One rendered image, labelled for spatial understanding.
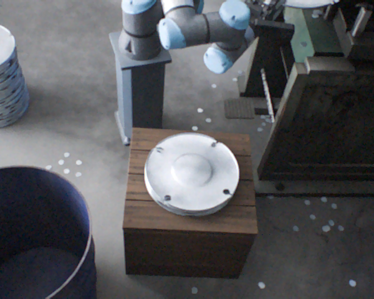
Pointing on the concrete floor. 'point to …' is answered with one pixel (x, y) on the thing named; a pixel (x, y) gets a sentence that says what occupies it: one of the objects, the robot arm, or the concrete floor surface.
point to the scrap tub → (38, 236)
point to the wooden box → (142, 136)
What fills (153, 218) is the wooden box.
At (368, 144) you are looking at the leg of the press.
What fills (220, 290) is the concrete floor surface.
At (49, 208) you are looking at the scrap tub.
